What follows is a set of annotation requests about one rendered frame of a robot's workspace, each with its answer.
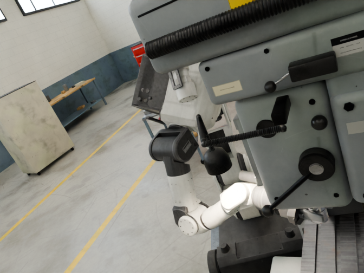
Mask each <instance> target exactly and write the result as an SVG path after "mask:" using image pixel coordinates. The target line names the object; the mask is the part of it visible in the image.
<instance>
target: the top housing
mask: <svg viewBox="0 0 364 273"><path fill-rule="evenodd" d="M252 1H255V0H132V1H130V3H129V6H128V12H129V15H130V17H131V19H132V21H133V24H134V26H135V28H136V30H137V32H138V35H139V37H140V39H141V41H142V44H143V46H144V47H145V43H146V42H149V41H151V40H154V39H156V38H159V37H162V36H164V35H167V34H169V33H172V32H174V31H177V30H180V29H182V28H185V27H188V26H189V25H192V24H195V23H197V22H200V21H203V20H206V19H207V18H208V19H209V17H211V18H212V16H215V15H218V14H221V13H222V12H225V11H228V10H231V9H234V8H235V7H238V6H241V5H242V4H243V5H244V4H245V3H248V2H252ZM361 10H364V0H317V1H315V0H314V1H313V2H309V4H307V3H306V4H305V5H301V6H300V7H299V6H297V8H293V9H292V10H291V9H289V11H285V12H281V14H279V13H278V14H277V15H274V16H273V17H272V16H270V18H268V17H267V18H266V19H263V20H262V21H261V20H259V22H257V21H256V22H255V23H252V24H249V25H246V26H245V27H244V26H242V28H239V29H236V30H232V31H229V32H226V33H225V34H222V35H219V36H216V37H213V38H210V39H207V40H205V41H202V42H199V43H196V44H194V45H190V46H188V47H185V48H183V49H179V50H177V51H174V52H171V53H169V54H166V55H164V56H161V57H158V58H155V59H153V60H152V59H150V58H149V60H150V62H151V64H152V66H153V68H154V70H155V71H156V72H158V73H161V74H165V73H168V72H171V71H174V70H177V69H180V68H184V67H187V66H190V65H193V64H196V63H199V62H202V61H206V60H209V59H212V58H214V57H217V56H221V55H224V54H227V53H230V52H233V51H236V50H240V49H243V48H246V47H249V46H252V45H255V44H258V43H261V42H265V41H268V40H271V39H273V38H277V37H280V36H283V35H286V34H289V33H293V32H296V31H299V30H302V29H305V28H308V27H312V26H314V25H317V24H320V23H323V22H327V21H330V20H333V19H336V18H339V17H342V16H345V15H349V14H352V13H354V12H358V11H361Z"/></svg>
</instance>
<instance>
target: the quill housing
mask: <svg viewBox="0 0 364 273"><path fill-rule="evenodd" d="M284 95H288V96H289V99H290V102H291V107H290V111H289V116H288V121H287V123H286V124H285V125H286V127H287V131H286V132H280V133H279V132H278V133H274V134H273V133H272V134H269V135H265V136H258V137H254V138H249V139H247V142H248V144H249V147H250V150H251V153H252V156H253V159H254V161H255V164H256V167H257V169H258V173H259V175H260V178H261V180H262V183H263V186H264V189H265V191H266V195H267V197H268V200H269V202H270V204H272V203H273V202H274V201H275V200H277V199H278V198H279V197H280V196H281V195H282V194H283V193H284V192H285V191H286V190H287V189H288V188H290V187H291V186H292V185H293V184H294V183H295V182H297V181H298V180H299V179H300V177H302V176H303V175H301V173H300V171H299V169H298V162H299V158H300V155H301V154H302V152H304V151H305V150H307V149H309V148H313V147H319V148H324V149H325V150H328V151H329V152H330V153H331V154H332V155H333V156H334V158H335V172H334V174H333V175H332V176H331V177H330V178H329V179H327V180H324V181H312V180H309V179H307V180H306V181H305V182H304V183H303V184H302V185H301V186H300V187H298V188H297V189H296V190H295V191H294V192H293V193H292V194H291V195H290V196H288V197H287V198H286V199H285V200H284V201H282V202H281V203H280V204H279V205H278V206H277V207H276V209H280V210H286V209H309V208H322V207H343V206H346V205H348V204H349V203H350V202H351V201H352V199H353V196H352V193H351V190H350V186H349V181H348V177H347V172H346V168H345V163H344V160H343V156H342V151H341V147H340V142H339V138H338V134H337V130H336V126H335V121H334V117H333V112H332V108H331V105H330V98H329V94H328V89H327V85H326V81H325V80H322V81H317V82H313V83H309V84H304V85H301V86H297V87H292V88H288V89H283V90H279V91H276V92H273V93H267V94H262V95H258V96H253V97H249V98H246V99H241V100H237V101H236V102H235V108H236V112H237V114H238V117H239V120H240V123H241V125H242V128H243V131H244V133H246V132H250V131H251V132H252V131H255V130H259V129H260V130H261V129H265V128H270V127H274V124H273V122H272V118H271V113H272V110H273V107H274V104H275V101H276V98H277V97H279V96H284ZM316 115H323V116H325V117H326V118H327V120H328V125H327V127H326V128H325V129H323V130H321V131H318V130H315V129H313V128H312V126H311V120H312V118H313V117H314V116H316Z"/></svg>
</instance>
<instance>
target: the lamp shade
mask: <svg viewBox="0 0 364 273"><path fill-rule="evenodd" d="M204 166H205V168H206V170H207V172H208V174H209V175H211V176H217V175H220V174H223V173H225V172H227V171H228V170H229V169H230V168H231V167H232V162H231V159H230V157H229V155H228V153H227V152H226V151H225V150H224V149H223V148H222V147H214V149H213V150H209V149H208V150H207V151H206V152H205V154H204Z"/></svg>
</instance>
